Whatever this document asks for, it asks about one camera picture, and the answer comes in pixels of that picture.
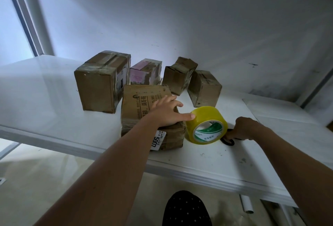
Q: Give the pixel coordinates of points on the person's right forearm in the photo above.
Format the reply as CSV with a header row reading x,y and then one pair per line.
x,y
296,171

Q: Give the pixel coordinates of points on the person's left hand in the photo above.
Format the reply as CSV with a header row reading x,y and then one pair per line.
x,y
165,113

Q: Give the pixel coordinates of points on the white metal shelf rack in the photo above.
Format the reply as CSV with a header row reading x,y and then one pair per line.
x,y
31,88

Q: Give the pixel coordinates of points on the long cardboard box white label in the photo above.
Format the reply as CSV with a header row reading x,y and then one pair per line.
x,y
101,82

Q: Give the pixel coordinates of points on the small cardboard box red label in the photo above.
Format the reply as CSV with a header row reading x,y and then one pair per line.
x,y
204,89

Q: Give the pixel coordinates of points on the white tube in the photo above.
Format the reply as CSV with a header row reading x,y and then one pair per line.
x,y
246,204

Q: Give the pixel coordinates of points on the person's right hand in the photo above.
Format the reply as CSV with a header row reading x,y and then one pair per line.
x,y
245,128

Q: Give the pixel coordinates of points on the person's black trousers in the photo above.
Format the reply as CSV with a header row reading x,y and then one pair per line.
x,y
186,210

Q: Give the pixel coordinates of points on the corrugated cardboard box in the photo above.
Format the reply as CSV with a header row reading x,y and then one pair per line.
x,y
179,75

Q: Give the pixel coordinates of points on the person's left forearm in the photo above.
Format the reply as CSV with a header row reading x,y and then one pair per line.
x,y
99,181

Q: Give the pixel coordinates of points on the pink carton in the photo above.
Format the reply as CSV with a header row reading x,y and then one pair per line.
x,y
145,72

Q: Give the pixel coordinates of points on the yellow tape roll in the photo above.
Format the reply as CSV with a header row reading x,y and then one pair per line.
x,y
213,114

